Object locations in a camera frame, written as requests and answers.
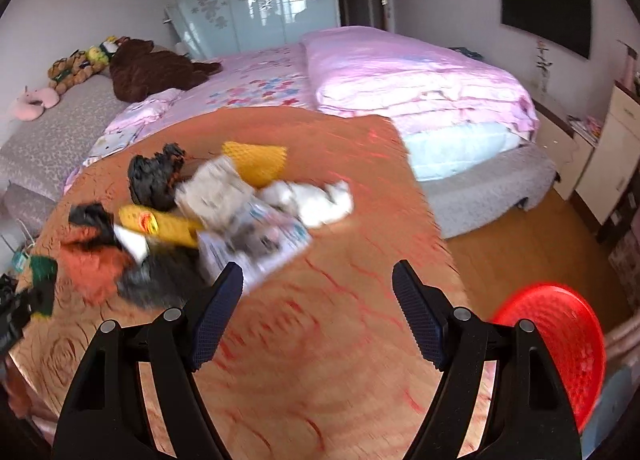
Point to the black wall television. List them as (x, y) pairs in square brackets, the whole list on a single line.
[(567, 23)]

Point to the orange rose tablecloth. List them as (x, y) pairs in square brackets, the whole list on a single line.
[(318, 361)]

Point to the pink pillow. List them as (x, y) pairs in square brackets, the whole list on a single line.
[(125, 127)]

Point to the black crumpled bag near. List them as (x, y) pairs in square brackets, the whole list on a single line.
[(162, 275)]

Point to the brown teddy bear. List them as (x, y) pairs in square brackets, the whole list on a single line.
[(138, 70)]

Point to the white bedside table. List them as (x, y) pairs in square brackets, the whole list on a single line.
[(566, 147)]

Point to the white tall cabinet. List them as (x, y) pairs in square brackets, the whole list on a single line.
[(616, 157)]

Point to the yellow plush toys pile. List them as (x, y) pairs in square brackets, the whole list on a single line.
[(81, 65)]

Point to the red plastic mesh basket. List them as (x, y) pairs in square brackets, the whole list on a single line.
[(573, 335)]

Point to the pink folded quilt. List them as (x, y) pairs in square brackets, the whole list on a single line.
[(360, 71)]

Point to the rose in glass vase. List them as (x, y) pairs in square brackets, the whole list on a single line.
[(543, 65)]

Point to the pink plush toy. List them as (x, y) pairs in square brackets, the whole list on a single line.
[(30, 105)]

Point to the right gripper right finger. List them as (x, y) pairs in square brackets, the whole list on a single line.
[(529, 414)]

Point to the white tissue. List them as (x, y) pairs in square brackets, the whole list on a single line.
[(314, 206)]

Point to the yellow foam net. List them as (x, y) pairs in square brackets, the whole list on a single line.
[(163, 226), (258, 165)]

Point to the black crumpled plastic bag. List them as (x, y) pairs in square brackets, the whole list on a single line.
[(152, 180)]

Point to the orange crumpled wrapper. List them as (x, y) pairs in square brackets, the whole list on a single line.
[(92, 264)]

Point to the grey crumpled paper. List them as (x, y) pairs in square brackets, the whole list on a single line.
[(214, 194)]

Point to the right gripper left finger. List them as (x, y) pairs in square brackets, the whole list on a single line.
[(104, 414)]

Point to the pink thermos bottle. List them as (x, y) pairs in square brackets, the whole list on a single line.
[(630, 66)]

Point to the yellow foam net far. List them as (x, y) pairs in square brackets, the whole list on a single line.
[(258, 165)]

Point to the yellow foam net near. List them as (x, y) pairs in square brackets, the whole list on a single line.
[(163, 226)]

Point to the bed with floral sheet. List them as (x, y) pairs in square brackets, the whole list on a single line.
[(472, 173)]

